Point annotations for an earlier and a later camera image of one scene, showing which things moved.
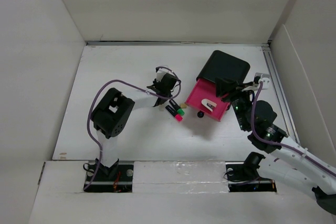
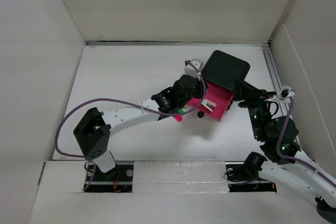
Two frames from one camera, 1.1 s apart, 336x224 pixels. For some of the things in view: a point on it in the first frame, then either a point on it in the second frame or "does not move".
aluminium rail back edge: [255, 43] does not move
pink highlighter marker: [178, 117] does not move
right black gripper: [224, 86] -> [251, 94]
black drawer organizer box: [221, 65] does not move
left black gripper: [155, 82] -> [200, 86]
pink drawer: [205, 89] does not move
